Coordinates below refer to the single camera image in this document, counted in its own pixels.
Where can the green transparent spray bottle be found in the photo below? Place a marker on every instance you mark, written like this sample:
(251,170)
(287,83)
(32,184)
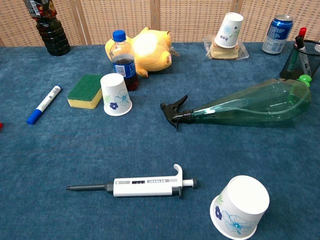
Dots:
(250,107)

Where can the dark tea bottle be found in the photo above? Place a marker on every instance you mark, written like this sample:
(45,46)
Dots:
(53,37)

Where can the black capped marker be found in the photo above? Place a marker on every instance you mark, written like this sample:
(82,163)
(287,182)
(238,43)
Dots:
(299,41)

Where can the blue flower paper cup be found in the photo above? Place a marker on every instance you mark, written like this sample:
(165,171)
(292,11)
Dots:
(240,205)
(115,92)

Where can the yellow plush duck toy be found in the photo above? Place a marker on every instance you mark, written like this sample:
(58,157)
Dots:
(152,52)

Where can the cola bottle with blue cap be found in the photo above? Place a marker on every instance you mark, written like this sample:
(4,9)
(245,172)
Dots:
(122,62)

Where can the blue soda can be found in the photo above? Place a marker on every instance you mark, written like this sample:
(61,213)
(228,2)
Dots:
(277,35)

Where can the blue whiteboard marker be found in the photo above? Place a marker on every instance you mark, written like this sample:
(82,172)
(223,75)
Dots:
(43,105)

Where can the paper cup with blue logo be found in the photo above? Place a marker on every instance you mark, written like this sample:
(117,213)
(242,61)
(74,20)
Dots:
(228,30)

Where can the green and yellow sponge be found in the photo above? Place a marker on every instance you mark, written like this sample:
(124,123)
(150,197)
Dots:
(85,90)

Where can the woven folding screen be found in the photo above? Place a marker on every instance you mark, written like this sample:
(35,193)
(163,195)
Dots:
(112,20)

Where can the plastic wrapped bread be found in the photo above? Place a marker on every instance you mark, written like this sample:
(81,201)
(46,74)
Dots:
(225,53)

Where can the blue carpet table cover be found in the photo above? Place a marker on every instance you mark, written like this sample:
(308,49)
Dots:
(150,145)

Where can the white lab pipette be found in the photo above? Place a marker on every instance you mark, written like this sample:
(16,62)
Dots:
(142,187)

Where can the green plastic toy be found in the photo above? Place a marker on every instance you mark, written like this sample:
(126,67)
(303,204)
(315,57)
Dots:
(304,79)

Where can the red capped marker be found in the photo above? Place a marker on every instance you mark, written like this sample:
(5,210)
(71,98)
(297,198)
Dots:
(302,32)

